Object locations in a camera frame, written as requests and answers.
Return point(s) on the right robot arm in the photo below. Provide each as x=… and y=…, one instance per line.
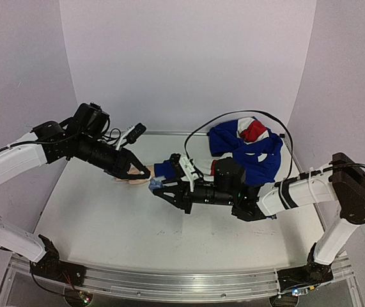
x=341, y=180

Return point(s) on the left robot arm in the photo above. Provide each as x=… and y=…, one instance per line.
x=80, y=136

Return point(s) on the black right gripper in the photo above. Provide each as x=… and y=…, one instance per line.
x=185, y=196

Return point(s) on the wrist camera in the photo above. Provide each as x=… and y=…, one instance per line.
x=130, y=136
x=185, y=169

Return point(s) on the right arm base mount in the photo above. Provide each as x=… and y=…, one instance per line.
x=312, y=274

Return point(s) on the blue white red jacket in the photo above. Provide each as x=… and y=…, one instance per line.
x=245, y=156

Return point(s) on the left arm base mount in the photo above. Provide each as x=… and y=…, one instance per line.
x=50, y=266

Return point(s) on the mannequin hand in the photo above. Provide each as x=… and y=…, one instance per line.
x=135, y=180

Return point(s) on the nail polish bottle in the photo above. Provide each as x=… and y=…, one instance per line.
x=156, y=183

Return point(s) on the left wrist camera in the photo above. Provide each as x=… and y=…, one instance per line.
x=130, y=136

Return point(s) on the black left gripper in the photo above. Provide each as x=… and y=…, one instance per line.
x=123, y=164

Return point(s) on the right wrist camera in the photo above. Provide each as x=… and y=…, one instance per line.
x=185, y=169

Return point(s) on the aluminium front rail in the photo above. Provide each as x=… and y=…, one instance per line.
x=98, y=286

